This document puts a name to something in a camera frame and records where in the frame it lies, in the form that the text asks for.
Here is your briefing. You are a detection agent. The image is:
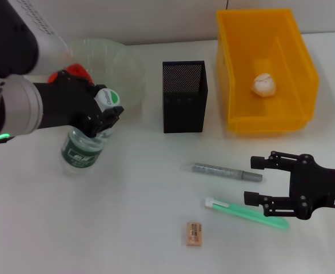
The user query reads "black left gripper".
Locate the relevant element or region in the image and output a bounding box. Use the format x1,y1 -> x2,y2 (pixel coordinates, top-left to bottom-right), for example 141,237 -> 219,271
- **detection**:
33,71 -> 125,138

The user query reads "clear green-label water bottle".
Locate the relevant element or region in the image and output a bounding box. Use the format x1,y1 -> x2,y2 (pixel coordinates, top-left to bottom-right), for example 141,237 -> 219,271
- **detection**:
61,88 -> 122,176

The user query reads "pale green glass fruit plate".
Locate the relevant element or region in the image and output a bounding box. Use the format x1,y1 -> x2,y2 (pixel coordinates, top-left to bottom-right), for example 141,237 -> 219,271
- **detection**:
57,38 -> 144,115

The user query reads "white paper ball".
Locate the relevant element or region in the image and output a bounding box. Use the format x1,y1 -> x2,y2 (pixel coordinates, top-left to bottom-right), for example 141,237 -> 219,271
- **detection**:
250,72 -> 277,98

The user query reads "red-orange orange fruit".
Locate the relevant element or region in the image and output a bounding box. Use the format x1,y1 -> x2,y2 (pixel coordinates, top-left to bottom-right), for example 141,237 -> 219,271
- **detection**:
47,63 -> 93,85

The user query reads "tan rectangular eraser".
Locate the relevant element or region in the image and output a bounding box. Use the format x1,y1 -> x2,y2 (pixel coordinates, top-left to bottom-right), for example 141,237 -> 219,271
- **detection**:
184,221 -> 204,247

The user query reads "yellow plastic bin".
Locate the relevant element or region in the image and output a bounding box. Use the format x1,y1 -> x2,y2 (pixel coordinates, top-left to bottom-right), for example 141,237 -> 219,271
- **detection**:
215,7 -> 320,135

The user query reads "left wrist camera housing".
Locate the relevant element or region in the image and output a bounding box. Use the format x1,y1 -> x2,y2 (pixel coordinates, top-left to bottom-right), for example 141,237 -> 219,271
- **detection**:
0,0 -> 70,78

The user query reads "green pen with white cap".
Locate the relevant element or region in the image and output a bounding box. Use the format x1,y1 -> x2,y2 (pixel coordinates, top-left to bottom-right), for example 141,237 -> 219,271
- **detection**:
204,196 -> 290,231

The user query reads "silver marker pen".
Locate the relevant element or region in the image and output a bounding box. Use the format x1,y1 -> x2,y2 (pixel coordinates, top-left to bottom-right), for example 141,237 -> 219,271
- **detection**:
181,162 -> 264,183

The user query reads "black mesh pen holder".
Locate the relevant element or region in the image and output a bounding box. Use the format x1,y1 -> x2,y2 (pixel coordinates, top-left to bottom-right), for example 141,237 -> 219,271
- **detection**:
162,60 -> 209,134

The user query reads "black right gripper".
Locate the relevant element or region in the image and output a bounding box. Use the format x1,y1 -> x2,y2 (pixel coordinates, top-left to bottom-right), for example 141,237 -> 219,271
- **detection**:
244,150 -> 335,220

